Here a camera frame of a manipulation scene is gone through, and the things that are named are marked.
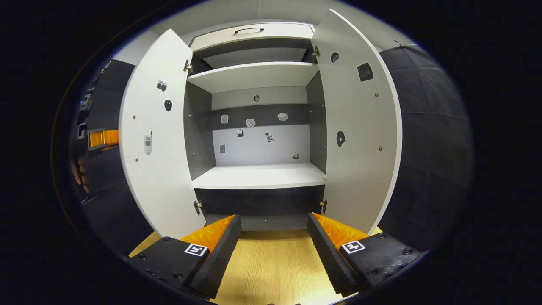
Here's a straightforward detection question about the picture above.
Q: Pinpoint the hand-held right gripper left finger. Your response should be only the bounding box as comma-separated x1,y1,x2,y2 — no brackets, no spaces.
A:
129,214,242,299

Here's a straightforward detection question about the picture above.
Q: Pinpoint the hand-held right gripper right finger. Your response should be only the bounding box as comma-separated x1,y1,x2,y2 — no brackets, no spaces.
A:
307,212,424,297

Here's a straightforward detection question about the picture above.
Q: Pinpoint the white shoe cabinet door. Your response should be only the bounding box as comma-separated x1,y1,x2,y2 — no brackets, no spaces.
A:
119,29,207,240
311,8,403,236

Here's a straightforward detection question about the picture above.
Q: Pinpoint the white double-door shoe cabinet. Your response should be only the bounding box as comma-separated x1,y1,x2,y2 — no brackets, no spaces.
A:
183,22,329,232

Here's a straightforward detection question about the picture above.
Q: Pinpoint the white cabinet shelf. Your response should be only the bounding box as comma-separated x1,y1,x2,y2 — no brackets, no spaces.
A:
192,162,326,190
187,62,320,94

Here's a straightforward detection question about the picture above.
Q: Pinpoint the white cabinet flap panel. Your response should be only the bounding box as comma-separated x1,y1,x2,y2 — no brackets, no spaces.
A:
189,22,316,53

